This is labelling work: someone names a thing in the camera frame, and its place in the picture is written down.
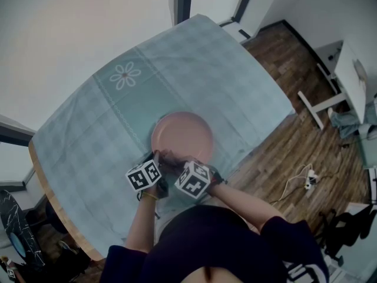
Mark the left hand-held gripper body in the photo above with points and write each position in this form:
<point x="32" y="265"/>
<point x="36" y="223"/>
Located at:
<point x="142" y="177"/>

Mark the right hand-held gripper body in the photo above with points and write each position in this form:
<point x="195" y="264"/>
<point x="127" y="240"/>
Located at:
<point x="193" y="180"/>

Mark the big pink plate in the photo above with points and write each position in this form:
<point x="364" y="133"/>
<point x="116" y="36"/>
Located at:
<point x="182" y="134"/>

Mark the person's right forearm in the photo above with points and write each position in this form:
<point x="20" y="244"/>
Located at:
<point x="241" y="205"/>

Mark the person's left forearm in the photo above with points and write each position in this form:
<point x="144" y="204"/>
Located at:
<point x="141" y="223"/>

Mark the blue round dish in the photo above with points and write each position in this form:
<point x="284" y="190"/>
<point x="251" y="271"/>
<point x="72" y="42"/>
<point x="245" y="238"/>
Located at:
<point x="17" y="245"/>

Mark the light green checked tablecloth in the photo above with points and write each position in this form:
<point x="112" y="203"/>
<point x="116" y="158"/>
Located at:
<point x="97" y="146"/>

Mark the person's dark shirt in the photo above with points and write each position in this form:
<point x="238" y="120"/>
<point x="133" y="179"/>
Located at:
<point x="218" y="246"/>

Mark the wooden table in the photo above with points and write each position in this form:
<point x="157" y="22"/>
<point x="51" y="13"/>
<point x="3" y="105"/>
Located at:
<point x="50" y="199"/>

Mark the white power strip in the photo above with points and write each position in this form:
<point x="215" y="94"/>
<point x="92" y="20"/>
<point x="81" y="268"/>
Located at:
<point x="311" y="179"/>

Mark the black marble round table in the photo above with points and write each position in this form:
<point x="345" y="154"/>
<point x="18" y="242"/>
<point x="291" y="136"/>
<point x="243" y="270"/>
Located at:
<point x="14" y="217"/>

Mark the small black box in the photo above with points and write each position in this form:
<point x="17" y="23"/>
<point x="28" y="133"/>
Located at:
<point x="244" y="33"/>

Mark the black office chair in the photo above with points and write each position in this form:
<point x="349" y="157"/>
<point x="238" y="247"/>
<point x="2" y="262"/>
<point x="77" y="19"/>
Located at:
<point x="344" y="231"/>

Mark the teal cabinet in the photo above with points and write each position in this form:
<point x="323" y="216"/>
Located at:
<point x="369" y="149"/>

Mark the white desk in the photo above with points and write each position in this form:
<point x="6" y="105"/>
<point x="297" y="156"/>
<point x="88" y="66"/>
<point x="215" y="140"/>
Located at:
<point x="349" y="81"/>

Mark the grey item on desk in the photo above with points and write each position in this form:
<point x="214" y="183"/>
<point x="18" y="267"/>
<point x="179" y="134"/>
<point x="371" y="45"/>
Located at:
<point x="360" y="69"/>

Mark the dark window frame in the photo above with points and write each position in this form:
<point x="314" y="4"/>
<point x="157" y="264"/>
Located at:
<point x="182" y="1"/>

